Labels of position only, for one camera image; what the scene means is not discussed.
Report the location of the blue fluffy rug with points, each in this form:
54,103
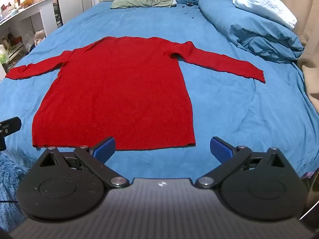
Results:
11,186

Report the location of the white desk shelf unit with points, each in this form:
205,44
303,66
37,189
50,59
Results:
27,12

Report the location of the green cloth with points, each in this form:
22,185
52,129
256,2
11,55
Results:
142,0

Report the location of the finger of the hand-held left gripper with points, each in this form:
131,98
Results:
11,127

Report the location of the red box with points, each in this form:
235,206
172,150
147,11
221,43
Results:
17,40

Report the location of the light blue blanket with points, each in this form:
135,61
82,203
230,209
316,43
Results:
264,3

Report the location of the red knit sweater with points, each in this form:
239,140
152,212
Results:
112,92

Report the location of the clear plastic bag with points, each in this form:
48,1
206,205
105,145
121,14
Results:
29,41

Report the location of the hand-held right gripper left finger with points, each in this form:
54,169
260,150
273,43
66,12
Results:
104,149

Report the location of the cream cloth bag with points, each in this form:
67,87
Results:
39,37

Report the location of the bed with blue sheet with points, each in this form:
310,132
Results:
224,117

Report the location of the white wardrobe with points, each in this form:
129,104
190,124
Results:
72,0

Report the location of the light blue pillow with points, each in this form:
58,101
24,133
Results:
249,29

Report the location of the green and white bag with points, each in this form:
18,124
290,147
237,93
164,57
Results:
3,54

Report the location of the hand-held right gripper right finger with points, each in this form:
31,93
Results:
219,149

